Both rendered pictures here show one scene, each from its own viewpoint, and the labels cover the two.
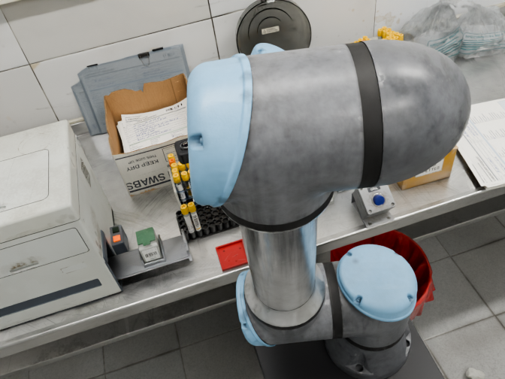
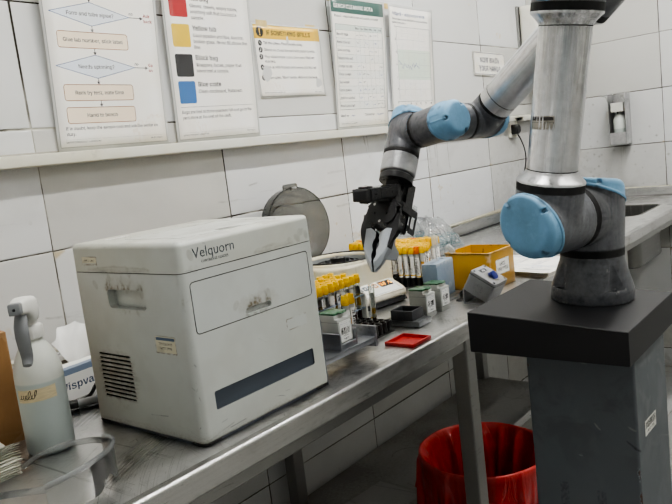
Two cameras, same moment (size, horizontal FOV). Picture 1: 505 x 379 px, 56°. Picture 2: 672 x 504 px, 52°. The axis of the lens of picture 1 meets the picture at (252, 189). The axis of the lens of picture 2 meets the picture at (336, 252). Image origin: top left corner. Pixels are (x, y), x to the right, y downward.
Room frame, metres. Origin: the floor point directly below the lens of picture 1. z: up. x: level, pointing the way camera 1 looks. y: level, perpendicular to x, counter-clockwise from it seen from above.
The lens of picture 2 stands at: (-0.29, 1.04, 1.27)
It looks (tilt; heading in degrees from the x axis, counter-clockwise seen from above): 8 degrees down; 320
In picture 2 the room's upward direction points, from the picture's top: 7 degrees counter-clockwise
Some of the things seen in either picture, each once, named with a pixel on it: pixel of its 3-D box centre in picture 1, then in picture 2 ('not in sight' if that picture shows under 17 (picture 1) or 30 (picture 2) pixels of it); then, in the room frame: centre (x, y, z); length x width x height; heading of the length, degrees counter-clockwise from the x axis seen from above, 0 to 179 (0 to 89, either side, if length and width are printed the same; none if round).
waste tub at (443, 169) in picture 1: (415, 153); (480, 267); (0.85, -0.42, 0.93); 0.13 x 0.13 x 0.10; 8
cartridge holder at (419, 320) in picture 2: not in sight; (407, 316); (0.77, -0.04, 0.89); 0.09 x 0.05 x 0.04; 12
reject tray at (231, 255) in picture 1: (233, 254); (408, 340); (0.67, 0.07, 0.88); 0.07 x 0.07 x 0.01; 10
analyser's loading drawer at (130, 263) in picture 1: (143, 256); (330, 346); (0.67, 0.27, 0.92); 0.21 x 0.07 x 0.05; 100
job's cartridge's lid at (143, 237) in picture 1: (145, 237); (333, 312); (0.68, 0.25, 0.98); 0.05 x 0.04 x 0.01; 10
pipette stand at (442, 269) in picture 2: not in sight; (439, 280); (0.85, -0.25, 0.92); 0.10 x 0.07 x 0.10; 107
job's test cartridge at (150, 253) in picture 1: (149, 246); (335, 329); (0.68, 0.25, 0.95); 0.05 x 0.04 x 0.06; 10
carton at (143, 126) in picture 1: (158, 131); not in sight; (1.07, 0.23, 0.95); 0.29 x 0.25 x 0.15; 10
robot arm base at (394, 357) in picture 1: (368, 325); (592, 271); (0.38, -0.16, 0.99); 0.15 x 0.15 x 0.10
